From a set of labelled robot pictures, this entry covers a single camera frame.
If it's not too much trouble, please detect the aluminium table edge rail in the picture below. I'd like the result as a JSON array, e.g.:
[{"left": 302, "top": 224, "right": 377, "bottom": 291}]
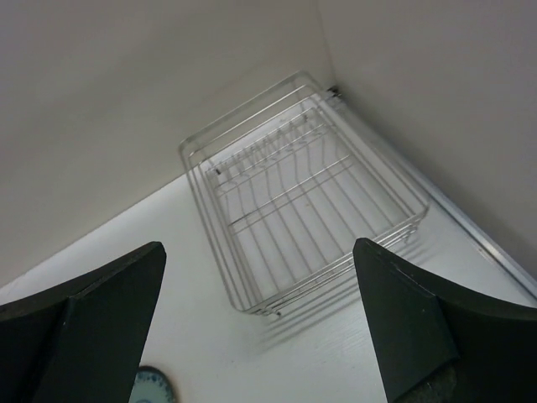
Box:
[{"left": 323, "top": 86, "right": 536, "bottom": 307}]

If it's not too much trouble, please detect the dark green patterned plate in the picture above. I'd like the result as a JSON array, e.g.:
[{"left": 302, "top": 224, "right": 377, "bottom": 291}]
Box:
[{"left": 128, "top": 366, "right": 177, "bottom": 403}]

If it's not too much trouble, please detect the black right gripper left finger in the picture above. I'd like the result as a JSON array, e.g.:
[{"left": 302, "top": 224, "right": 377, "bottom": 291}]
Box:
[{"left": 1, "top": 242, "right": 166, "bottom": 402}]

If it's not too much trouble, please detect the metal wire dish rack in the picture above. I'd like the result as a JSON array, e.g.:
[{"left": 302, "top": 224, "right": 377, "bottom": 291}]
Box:
[{"left": 179, "top": 71, "right": 430, "bottom": 316}]

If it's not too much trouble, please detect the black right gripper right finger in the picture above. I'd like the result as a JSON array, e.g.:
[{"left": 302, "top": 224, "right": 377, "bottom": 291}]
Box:
[{"left": 352, "top": 238, "right": 536, "bottom": 402}]

